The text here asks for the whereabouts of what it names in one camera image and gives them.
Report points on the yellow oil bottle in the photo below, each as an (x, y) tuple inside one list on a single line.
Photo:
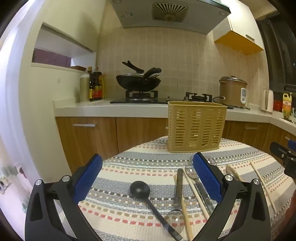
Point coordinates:
[(286, 104)]

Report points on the cream upper cabinet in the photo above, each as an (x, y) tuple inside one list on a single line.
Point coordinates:
[(238, 32)]

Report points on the brown rice cooker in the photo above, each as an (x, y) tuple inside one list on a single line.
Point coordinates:
[(231, 92)]

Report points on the wooden cabinet door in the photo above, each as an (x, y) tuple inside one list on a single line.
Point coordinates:
[(245, 133), (141, 132), (277, 136), (87, 143)]

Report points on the black gas stove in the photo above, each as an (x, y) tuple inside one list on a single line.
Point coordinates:
[(143, 98)]

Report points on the black wok with lid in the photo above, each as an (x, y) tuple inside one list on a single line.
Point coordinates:
[(131, 82)]

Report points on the white kitchen countertop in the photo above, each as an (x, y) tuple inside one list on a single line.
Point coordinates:
[(92, 107)]

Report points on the red container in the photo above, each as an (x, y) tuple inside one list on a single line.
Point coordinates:
[(277, 105)]

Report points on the wooden chopstick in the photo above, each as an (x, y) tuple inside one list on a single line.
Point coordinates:
[(196, 194), (261, 183), (185, 213)]

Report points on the black plastic ladle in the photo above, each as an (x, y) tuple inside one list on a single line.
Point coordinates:
[(140, 188)]

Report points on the striped woven tablecloth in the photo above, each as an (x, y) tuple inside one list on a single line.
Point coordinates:
[(138, 162)]

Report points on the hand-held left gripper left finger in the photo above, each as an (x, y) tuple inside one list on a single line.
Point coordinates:
[(89, 178)]

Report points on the black frying pan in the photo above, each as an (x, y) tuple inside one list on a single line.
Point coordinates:
[(151, 71)]

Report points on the white kettle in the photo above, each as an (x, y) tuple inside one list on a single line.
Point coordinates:
[(267, 100)]

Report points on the white plastic bottle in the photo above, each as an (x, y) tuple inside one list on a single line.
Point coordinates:
[(84, 88)]

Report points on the dark soy sauce bottle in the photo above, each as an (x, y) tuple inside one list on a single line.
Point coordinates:
[(96, 88)]

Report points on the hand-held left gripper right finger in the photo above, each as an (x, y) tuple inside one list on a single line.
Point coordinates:
[(207, 176)]

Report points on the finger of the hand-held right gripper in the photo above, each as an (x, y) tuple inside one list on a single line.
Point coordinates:
[(278, 149), (291, 168)]

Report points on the yellow plastic utensil basket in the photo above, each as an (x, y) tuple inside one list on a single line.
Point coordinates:
[(196, 126)]

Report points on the wooden spoon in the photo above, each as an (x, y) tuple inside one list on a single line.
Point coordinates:
[(232, 172)]

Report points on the grey range hood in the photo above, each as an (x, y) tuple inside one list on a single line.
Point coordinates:
[(171, 20)]

